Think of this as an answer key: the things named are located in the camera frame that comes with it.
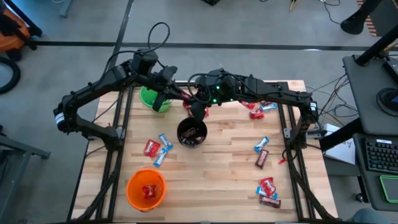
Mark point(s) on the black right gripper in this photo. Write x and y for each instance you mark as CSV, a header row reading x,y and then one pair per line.
x,y
205,93

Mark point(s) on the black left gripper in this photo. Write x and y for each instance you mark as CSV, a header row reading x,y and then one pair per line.
x,y
161,87

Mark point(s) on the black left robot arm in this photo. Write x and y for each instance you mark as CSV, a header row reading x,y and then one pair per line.
x,y
93,88

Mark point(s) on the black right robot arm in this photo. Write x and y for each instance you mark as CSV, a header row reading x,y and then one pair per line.
x,y
280,93

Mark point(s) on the green plastic face bucket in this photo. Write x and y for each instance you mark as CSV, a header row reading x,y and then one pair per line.
x,y
146,99

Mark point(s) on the black plastic bucket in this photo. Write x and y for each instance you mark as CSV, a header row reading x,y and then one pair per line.
x,y
179,130

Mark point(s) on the red zip tie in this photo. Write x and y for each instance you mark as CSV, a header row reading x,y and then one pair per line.
x,y
281,161

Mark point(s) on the orange plastic bucket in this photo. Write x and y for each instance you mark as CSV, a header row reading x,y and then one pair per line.
x,y
136,193

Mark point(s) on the white power adapter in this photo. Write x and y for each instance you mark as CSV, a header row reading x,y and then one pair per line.
x,y
329,128

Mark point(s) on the white paper sheet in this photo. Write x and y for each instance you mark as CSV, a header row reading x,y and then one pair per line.
x,y
342,152

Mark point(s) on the grey metal cart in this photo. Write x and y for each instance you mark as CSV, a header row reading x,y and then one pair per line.
x,y
18,149

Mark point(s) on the dark grey desk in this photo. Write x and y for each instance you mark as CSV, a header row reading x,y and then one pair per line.
x,y
363,93

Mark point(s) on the orange shop vacuum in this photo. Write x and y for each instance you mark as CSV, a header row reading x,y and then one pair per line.
x,y
12,34

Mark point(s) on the person's leg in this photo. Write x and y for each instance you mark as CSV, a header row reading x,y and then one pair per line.
x,y
354,23

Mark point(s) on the black diagonal pole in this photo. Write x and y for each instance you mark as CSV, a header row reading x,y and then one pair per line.
x,y
376,46

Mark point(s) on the black backlit keyboard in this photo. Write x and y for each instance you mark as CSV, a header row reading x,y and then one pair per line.
x,y
382,155

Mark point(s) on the black round device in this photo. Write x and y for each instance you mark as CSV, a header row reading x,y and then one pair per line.
x,y
388,99

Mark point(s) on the person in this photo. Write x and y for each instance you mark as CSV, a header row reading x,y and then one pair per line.
x,y
370,216

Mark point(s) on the green-edged black pad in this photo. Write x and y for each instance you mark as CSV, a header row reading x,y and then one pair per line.
x,y
390,188

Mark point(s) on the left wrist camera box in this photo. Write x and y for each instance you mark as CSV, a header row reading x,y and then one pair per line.
x,y
168,74

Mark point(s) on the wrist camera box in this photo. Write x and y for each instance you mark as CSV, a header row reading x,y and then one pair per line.
x,y
209,77
168,74

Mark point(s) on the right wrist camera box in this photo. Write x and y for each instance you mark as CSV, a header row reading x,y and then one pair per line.
x,y
209,77

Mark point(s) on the black aluminium table frame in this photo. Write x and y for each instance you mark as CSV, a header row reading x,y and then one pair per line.
x,y
248,84

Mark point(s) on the silver metal bracket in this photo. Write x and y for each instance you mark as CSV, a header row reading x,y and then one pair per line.
x,y
286,133

